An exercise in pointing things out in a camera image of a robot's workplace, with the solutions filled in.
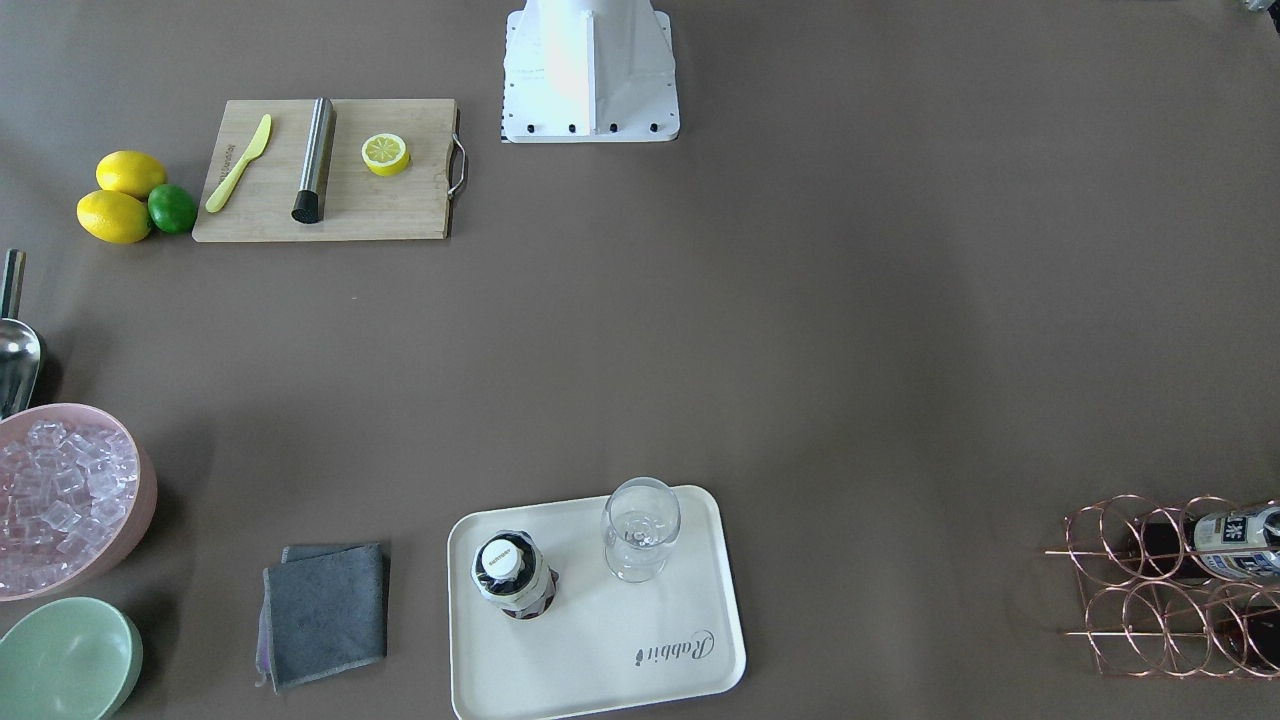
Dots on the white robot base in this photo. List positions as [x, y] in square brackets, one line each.
[589, 72]

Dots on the green lime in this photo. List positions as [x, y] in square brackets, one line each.
[171, 209]

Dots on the copper wire bottle basket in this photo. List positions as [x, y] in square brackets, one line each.
[1154, 627]

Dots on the half lemon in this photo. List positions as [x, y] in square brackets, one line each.
[385, 154]

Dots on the bamboo cutting board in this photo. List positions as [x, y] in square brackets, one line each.
[416, 204]

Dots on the yellow plastic knife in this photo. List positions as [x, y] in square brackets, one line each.
[253, 151]

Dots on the tea bottle middle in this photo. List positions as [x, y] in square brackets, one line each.
[1239, 545]

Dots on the cream serving tray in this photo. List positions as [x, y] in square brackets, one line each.
[603, 644]

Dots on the steel ice scoop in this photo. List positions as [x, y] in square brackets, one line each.
[22, 350]

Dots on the pink bowl with ice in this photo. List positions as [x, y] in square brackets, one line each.
[78, 495]

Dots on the clear wine glass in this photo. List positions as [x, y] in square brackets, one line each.
[641, 523]

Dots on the mint green bowl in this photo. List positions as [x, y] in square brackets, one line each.
[77, 658]

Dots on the yellow lemon near scoop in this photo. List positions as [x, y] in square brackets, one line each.
[132, 172]

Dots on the tea bottle placed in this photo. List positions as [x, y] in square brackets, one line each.
[511, 572]

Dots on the yellow lemon outer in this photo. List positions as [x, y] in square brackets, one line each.
[113, 216]

